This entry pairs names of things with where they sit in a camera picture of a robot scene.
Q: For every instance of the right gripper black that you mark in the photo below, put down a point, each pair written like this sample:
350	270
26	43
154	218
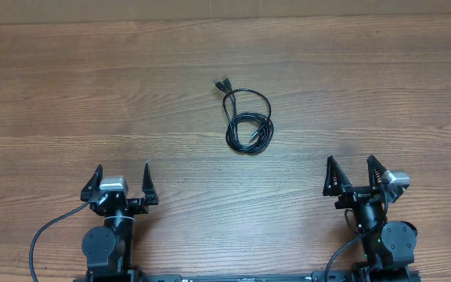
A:
352	193

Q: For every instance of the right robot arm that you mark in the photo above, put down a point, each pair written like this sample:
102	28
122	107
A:
388	246

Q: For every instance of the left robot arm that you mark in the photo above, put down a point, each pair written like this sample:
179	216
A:
108	248

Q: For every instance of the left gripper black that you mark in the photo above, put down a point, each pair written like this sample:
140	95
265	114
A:
140	207

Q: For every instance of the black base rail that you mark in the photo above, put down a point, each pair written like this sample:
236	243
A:
315	276

